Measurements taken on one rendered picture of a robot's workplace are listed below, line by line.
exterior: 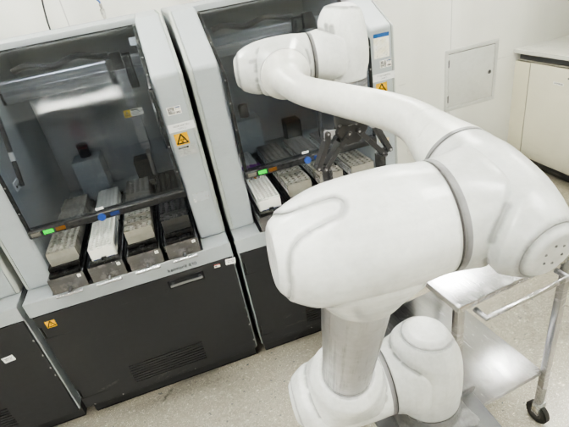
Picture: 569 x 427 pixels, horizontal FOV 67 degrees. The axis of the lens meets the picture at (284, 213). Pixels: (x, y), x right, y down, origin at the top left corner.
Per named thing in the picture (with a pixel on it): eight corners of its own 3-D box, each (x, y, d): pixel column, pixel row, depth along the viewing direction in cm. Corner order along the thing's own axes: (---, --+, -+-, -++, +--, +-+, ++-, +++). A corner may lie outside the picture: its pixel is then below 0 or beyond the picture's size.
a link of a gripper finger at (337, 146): (353, 133, 100) (349, 130, 99) (328, 174, 103) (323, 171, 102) (346, 129, 103) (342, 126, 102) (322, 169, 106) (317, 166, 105)
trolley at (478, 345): (358, 357, 209) (343, 215, 169) (435, 321, 222) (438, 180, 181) (456, 485, 154) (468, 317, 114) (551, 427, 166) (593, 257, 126)
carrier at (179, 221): (190, 224, 183) (187, 212, 180) (191, 226, 181) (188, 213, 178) (164, 231, 181) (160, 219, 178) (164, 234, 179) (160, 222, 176)
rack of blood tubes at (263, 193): (245, 187, 210) (243, 176, 207) (265, 182, 212) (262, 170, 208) (260, 213, 184) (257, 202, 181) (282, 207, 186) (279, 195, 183)
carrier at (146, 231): (155, 234, 180) (151, 222, 177) (156, 236, 179) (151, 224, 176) (128, 242, 178) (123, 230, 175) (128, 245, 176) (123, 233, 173)
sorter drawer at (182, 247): (161, 195, 235) (156, 180, 231) (185, 188, 238) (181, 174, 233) (169, 266, 173) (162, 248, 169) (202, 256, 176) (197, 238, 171)
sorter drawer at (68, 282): (74, 219, 227) (68, 204, 222) (102, 211, 229) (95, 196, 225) (52, 302, 165) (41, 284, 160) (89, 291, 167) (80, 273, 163)
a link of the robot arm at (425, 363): (476, 413, 97) (483, 345, 86) (400, 435, 96) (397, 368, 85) (440, 359, 111) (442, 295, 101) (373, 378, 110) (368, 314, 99)
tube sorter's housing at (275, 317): (228, 253, 307) (159, 8, 228) (335, 220, 323) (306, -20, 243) (266, 361, 217) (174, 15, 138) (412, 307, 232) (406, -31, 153)
